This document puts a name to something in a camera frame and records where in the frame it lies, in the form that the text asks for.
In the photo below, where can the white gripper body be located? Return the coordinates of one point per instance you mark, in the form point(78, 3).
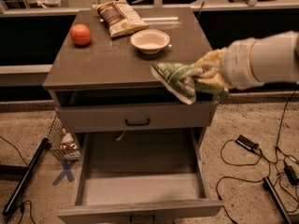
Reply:
point(237, 63)

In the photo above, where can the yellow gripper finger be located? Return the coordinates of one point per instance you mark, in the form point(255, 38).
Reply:
point(211, 76)

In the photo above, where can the green jalapeno chip bag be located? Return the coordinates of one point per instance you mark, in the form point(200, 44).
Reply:
point(179, 79)

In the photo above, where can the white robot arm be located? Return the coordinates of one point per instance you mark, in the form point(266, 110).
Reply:
point(253, 62)

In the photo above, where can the brown chip bag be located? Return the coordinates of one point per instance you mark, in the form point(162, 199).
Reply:
point(120, 17)

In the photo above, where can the grey drawer cabinet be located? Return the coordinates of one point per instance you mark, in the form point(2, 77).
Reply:
point(110, 71)

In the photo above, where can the closed grey upper drawer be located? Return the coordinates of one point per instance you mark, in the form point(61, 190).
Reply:
point(110, 118)

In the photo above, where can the open grey lower drawer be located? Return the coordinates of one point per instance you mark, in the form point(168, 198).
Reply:
point(139, 177)

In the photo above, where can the white paper bowl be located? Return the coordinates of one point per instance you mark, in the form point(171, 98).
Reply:
point(150, 41)

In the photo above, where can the black power adapter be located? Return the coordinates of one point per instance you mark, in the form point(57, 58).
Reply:
point(246, 143)
point(291, 174)

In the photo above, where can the black bar right floor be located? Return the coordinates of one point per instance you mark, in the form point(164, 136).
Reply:
point(279, 204)

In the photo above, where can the black bar floor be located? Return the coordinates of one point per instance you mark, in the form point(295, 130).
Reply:
point(15, 198)
point(279, 204)

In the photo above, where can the orange fruit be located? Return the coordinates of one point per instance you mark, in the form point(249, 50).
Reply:
point(80, 34)

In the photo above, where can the blue tape cross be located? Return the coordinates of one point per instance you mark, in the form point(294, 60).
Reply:
point(65, 173)

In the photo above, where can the black bar left floor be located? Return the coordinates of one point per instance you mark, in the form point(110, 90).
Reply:
point(15, 198)

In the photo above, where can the wire mesh basket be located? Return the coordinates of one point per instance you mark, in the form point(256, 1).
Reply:
point(62, 143)

